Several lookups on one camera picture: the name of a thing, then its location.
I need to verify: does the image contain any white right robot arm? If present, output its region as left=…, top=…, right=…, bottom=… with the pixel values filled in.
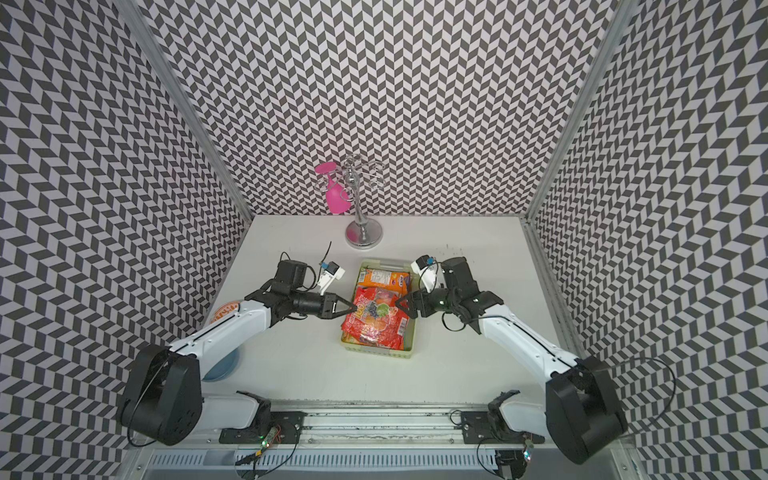
left=396, top=255, right=628, bottom=465

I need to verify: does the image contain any pink plastic wine glass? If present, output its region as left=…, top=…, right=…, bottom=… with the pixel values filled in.
left=315, top=161, right=352, bottom=215

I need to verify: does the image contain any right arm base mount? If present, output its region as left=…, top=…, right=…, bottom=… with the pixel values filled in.
left=454, top=390, right=545, bottom=445

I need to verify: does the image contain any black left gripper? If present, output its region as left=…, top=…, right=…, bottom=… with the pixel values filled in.
left=291, top=290, right=358, bottom=320

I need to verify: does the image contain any blue plate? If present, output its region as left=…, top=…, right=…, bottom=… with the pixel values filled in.
left=202, top=349, right=240, bottom=382

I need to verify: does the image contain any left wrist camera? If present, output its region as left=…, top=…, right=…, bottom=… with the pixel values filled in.
left=317, top=261, right=345, bottom=295

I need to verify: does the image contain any red 100 candy bag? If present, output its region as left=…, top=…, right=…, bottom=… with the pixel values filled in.
left=341, top=287, right=409, bottom=350

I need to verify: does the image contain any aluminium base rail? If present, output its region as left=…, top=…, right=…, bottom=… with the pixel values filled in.
left=116, top=403, right=647, bottom=479

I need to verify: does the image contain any chrome glass holder stand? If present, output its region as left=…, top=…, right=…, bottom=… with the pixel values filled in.
left=341, top=154, right=383, bottom=250

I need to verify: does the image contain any orange candy bag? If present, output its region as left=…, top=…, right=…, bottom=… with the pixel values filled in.
left=357, top=268, right=410, bottom=296

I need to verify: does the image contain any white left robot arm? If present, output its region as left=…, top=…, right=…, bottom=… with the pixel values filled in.
left=116, top=260, right=356, bottom=446

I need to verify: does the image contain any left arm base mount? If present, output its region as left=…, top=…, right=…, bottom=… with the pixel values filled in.
left=219, top=390, right=307, bottom=446

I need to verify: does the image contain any orange patterned plate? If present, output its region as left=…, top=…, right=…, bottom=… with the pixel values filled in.
left=208, top=301, right=240, bottom=324

